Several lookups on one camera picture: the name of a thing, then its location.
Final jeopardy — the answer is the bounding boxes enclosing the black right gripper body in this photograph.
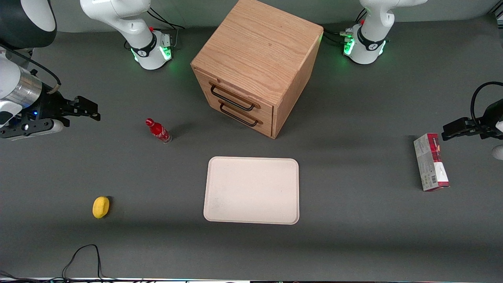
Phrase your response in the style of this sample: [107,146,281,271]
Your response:
[16,92,74,127]

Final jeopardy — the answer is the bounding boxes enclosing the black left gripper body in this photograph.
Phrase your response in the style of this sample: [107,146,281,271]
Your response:
[480,99,503,140]

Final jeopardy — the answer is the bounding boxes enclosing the black metal drawer handle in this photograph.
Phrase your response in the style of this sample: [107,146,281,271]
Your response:
[219,100,263,128]
[209,81,261,112]

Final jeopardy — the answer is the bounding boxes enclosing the wooden drawer with handle plate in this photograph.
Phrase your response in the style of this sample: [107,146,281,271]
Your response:
[195,69,274,123]
[204,94,274,139]

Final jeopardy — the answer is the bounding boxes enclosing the oak wooden drawer cabinet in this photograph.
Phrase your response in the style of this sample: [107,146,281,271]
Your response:
[191,0,324,139]

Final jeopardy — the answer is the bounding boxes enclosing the red tartan shortbread box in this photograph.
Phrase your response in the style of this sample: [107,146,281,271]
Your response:
[413,133,450,192]

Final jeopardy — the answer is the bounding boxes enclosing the red soda bottle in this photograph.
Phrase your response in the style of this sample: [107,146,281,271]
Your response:
[145,118,173,144]

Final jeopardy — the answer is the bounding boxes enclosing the yellow lemon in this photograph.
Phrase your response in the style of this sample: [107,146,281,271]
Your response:
[92,196,110,219]

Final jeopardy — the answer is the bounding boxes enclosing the beige plastic tray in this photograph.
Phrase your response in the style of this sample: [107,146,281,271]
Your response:
[203,156,300,225]

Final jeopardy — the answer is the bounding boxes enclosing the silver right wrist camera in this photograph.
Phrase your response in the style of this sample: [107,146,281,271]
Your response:
[0,119,64,139]

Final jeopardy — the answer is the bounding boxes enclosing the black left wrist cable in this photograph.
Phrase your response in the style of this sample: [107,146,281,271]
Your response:
[471,81,503,126]

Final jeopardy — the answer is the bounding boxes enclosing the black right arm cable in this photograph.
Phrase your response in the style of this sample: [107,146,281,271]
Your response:
[0,45,62,95]

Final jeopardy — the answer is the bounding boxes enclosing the black right base cables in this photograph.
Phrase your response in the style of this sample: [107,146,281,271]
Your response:
[147,7,185,51]

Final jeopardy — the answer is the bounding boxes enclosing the black base cables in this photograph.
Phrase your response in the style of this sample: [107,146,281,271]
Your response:
[147,7,185,51]
[322,8,368,46]

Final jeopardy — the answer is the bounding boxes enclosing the black cable loop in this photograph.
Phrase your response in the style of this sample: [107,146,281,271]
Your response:
[62,244,103,282]

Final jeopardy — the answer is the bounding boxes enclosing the black left base cables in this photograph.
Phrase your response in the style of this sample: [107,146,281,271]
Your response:
[322,8,368,46]

